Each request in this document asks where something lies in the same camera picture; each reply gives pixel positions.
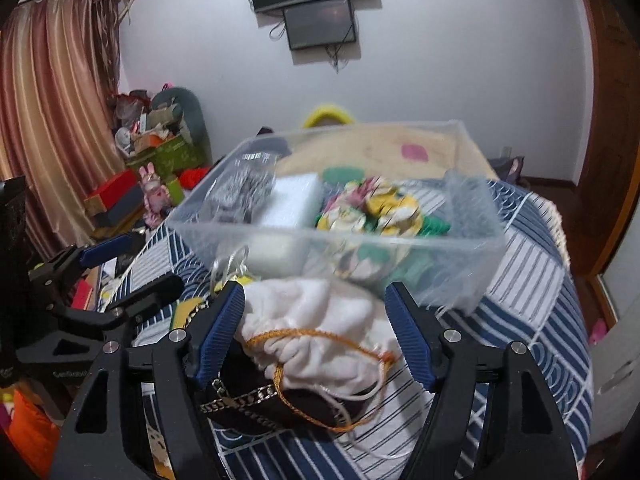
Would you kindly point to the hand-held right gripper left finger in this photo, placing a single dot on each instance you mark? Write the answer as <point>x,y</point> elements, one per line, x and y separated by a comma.
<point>219,332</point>

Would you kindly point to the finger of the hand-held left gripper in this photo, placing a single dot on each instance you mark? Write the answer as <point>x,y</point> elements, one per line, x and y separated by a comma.
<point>107,250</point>
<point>150,294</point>

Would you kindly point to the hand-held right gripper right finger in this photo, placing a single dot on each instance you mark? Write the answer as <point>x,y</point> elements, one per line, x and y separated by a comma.
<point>411,340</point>

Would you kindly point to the clear plastic storage bin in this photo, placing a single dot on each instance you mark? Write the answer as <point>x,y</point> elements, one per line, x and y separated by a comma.
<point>452,260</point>

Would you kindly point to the red box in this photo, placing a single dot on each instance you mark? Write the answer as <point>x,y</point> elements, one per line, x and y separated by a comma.
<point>112,190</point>

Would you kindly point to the pink bunny doll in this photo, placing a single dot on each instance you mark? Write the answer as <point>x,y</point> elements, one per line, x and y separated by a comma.
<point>152,195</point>

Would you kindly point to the orange bag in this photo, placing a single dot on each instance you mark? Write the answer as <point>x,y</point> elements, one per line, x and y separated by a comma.
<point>30,430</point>

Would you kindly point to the green cardboard box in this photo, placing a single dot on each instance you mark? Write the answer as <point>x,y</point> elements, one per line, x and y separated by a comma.
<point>170,157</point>

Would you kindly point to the colourful floral cloth bundle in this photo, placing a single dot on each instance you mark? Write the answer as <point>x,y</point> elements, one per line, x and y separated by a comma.
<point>385,210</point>

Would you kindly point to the black white patterned cloth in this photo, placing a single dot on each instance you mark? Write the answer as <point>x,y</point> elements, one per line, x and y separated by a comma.
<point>235,190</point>

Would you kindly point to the blue white striped bedspread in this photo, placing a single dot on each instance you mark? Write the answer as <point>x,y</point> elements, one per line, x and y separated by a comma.
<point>540,300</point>

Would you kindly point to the grey fluffy cloth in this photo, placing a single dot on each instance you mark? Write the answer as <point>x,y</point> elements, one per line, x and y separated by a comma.
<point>470,205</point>

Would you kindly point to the striped pink curtain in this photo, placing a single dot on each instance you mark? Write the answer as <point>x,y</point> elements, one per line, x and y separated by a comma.
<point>55,110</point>

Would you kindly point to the green cloth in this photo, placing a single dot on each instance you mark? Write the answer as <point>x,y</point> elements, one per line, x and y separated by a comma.
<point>340,174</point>

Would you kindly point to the beige blanket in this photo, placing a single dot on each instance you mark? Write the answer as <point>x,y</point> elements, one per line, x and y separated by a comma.
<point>370,147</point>

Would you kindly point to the yellow plastic stool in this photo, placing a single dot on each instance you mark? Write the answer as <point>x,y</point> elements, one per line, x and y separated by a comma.
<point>327,111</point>

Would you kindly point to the wooden door frame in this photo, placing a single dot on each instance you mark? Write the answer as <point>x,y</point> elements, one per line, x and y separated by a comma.
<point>607,110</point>

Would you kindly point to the dark framed wall screen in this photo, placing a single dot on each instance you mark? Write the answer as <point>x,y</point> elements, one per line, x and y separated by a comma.
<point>320,22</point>

